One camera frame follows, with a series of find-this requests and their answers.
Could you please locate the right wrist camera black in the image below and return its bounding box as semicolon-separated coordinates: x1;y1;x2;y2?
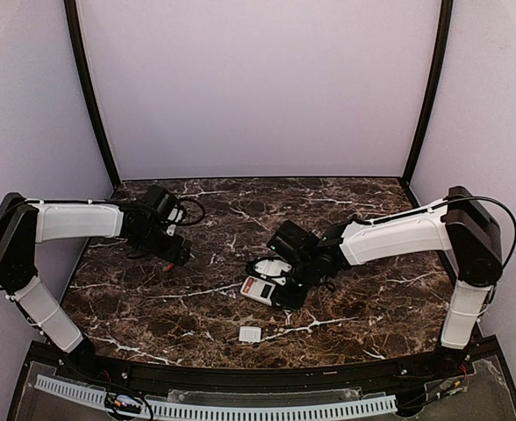
245;257;292;285

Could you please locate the right black frame post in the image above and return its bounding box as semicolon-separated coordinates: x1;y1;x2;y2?
401;0;454;185

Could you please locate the white battery cover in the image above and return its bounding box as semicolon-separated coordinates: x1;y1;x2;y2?
239;326;262;343

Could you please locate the black front rail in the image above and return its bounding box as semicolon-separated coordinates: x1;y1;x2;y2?
79;352;438;393

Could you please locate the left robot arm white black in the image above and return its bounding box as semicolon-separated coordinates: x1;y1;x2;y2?
0;185;191;358

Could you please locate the white slotted cable duct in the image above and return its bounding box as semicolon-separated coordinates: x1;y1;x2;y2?
33;375;398;420

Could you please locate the white remote control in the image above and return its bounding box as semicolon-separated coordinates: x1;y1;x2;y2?
240;276;276;307

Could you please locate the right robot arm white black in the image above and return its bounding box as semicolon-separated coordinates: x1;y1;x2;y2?
268;186;512;350

